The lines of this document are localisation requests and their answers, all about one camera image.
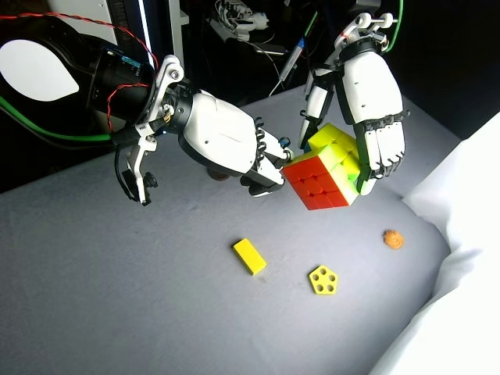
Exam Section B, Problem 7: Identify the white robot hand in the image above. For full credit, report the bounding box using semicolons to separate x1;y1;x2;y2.
298;49;411;197
177;89;293;198

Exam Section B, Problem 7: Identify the multicoloured puzzle cube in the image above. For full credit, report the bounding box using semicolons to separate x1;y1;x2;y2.
280;123;363;212

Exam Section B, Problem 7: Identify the grey flat device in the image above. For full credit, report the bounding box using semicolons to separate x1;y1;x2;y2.
252;41;287;56

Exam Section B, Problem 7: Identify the yellow rectangular block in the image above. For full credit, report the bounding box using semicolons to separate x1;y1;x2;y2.
231;237;268;277

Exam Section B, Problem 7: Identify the white backdrop cloth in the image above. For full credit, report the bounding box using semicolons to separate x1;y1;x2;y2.
369;111;500;375

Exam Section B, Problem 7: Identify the orange swirl toy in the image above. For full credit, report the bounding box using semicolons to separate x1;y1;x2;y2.
381;229;405;250

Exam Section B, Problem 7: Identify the grey table cloth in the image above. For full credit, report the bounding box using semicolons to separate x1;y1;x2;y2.
0;76;462;375

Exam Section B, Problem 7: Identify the yellow pentagon block with holes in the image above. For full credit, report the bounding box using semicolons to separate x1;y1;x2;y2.
308;264;339;296

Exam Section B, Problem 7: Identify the white column with blue light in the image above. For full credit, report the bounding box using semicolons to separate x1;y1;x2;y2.
46;0;191;67

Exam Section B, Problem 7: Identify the white cable with blue plug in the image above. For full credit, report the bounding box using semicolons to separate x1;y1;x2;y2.
268;37;308;98

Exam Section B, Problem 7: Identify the white device with black cables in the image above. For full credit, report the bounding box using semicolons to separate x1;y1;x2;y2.
206;0;271;43

